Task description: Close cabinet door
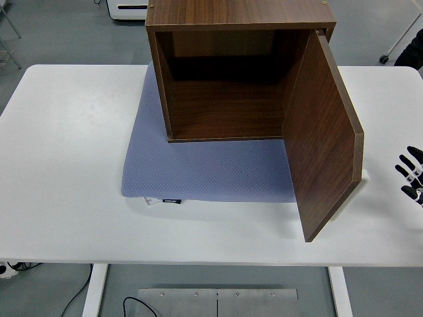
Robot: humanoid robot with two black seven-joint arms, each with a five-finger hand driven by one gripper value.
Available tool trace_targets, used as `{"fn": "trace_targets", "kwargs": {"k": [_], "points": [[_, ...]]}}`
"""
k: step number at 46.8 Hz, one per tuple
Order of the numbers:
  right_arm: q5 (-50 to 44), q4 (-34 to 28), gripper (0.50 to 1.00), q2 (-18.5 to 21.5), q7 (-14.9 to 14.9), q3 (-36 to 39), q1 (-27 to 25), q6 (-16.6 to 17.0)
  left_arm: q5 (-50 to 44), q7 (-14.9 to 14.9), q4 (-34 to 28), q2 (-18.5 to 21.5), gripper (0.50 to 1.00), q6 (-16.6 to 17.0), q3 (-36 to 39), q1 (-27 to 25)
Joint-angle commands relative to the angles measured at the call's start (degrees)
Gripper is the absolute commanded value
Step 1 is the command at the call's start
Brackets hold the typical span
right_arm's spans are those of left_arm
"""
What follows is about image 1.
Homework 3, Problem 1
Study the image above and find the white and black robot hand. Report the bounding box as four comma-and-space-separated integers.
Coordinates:
394, 145, 423, 209

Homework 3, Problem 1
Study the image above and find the brown wooden cabinet door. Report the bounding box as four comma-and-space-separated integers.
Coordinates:
281, 28, 365, 244

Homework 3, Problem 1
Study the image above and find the brown wooden cabinet body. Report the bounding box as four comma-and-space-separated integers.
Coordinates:
145, 0, 337, 144

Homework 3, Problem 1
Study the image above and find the person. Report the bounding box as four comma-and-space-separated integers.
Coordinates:
393, 28, 423, 71

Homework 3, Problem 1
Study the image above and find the white table leg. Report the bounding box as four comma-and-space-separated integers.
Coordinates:
81, 264, 109, 317
327, 265, 354, 317

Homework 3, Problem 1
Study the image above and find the white stand leg with caster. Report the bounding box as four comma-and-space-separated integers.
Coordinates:
378, 5, 423, 65

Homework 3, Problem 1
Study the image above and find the blue-grey textured mat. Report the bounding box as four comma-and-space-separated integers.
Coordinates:
120, 64, 300, 204

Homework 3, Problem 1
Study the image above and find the grey metal plate with screws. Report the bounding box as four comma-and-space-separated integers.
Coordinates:
136, 287, 299, 317

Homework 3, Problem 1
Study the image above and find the white appliance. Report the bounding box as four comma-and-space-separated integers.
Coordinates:
106, 0, 151, 22

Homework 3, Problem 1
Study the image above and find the white power strip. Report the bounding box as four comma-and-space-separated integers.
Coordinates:
0, 261, 19, 280

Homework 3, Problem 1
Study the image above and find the grey metal rack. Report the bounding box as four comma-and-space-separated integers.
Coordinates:
0, 0, 23, 71

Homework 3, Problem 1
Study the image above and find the black floor cable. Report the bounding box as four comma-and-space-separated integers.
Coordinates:
122, 296, 160, 317

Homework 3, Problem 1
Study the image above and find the thin dark floor cable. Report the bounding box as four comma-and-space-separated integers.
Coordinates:
60, 264, 94, 317

